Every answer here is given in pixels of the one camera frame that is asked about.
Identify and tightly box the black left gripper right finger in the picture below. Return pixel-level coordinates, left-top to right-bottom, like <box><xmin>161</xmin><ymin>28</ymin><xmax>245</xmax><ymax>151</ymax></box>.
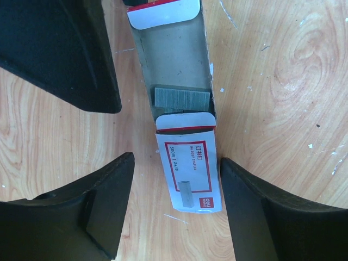
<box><xmin>220</xmin><ymin>158</ymin><xmax>347</xmax><ymax>260</ymax></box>

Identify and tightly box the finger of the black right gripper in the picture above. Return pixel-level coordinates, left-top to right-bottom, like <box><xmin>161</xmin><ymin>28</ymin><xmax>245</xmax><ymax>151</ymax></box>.
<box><xmin>1</xmin><ymin>1</ymin><xmax>122</xmax><ymax>114</ymax></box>

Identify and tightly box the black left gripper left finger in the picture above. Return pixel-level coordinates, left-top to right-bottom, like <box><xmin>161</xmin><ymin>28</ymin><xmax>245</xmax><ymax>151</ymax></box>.
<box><xmin>1</xmin><ymin>152</ymin><xmax>135</xmax><ymax>260</ymax></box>

